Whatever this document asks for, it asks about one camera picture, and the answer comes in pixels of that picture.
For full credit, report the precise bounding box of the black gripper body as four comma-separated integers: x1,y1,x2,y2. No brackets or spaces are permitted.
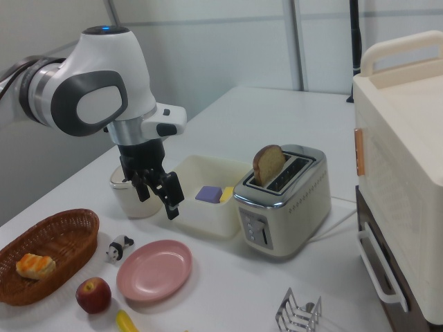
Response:
117,138,167,183

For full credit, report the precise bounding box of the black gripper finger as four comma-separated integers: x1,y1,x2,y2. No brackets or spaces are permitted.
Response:
148,168,186,221
130,168,152,203

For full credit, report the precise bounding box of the cream and chrome toaster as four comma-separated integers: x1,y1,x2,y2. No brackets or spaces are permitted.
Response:
232,144,332,261

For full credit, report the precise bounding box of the small white lidded can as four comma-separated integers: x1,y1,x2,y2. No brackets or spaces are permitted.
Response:
109,163,164,220

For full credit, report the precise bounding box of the purple block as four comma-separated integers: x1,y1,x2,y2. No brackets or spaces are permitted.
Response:
195,185,224,205

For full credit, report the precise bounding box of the white plastic bin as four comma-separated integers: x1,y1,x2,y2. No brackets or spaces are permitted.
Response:
172,154,254,241

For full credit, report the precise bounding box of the panda figurine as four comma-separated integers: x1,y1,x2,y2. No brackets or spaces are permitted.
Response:
105,234,136,265

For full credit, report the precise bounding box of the pink plate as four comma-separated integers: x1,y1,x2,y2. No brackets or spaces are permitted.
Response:
116,239,194,303

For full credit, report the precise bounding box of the brown wicker basket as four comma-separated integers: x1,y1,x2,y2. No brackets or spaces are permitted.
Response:
0,207,101,307

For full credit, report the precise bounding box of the brown bread slice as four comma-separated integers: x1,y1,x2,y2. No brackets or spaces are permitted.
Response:
252,144,288,187

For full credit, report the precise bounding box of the red apple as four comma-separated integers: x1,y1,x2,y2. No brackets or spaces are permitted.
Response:
75,277,113,315

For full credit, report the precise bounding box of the orange glazed pastry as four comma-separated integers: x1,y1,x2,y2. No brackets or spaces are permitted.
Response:
15,252,57,281

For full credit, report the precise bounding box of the yellow banana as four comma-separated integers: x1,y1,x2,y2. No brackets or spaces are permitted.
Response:
115,309,140,332

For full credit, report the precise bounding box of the metal toast rack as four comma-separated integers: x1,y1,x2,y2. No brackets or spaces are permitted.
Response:
274,286,323,332

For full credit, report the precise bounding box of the black pole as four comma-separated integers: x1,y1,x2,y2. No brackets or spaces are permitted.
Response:
346,0,363,104

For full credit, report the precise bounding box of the cream plastic cabinet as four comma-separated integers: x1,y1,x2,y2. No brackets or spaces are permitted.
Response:
352,30,443,326

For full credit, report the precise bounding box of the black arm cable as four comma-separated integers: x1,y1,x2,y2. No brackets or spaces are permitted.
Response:
0,56,66,102

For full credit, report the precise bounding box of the white toaster cable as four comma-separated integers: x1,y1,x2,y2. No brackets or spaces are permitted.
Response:
307,206,358,243

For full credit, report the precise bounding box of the dark oven with white handle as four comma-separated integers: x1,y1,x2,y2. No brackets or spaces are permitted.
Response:
355,185,434,332

